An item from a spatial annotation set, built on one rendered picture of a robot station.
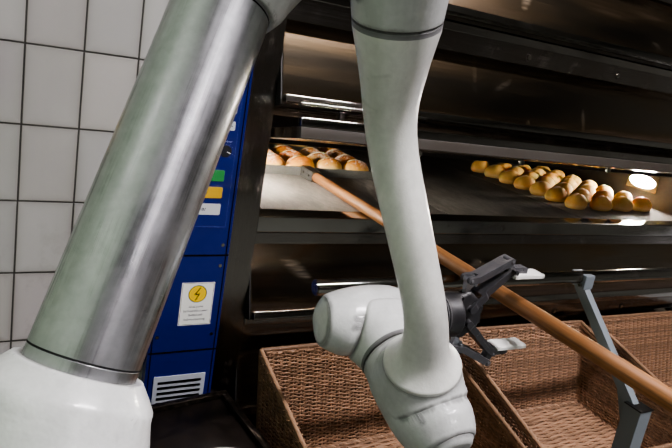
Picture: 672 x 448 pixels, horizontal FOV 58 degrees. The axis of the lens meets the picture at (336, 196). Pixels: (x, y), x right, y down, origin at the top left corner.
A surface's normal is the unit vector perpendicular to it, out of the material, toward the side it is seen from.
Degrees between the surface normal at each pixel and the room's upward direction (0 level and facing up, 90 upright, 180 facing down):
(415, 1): 118
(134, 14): 90
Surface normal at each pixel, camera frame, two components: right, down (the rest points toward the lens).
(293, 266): 0.48, -0.07
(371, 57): -0.66, 0.58
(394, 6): -0.18, 0.68
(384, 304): 0.28, -0.77
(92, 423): 0.65, -0.12
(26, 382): 0.07, -0.78
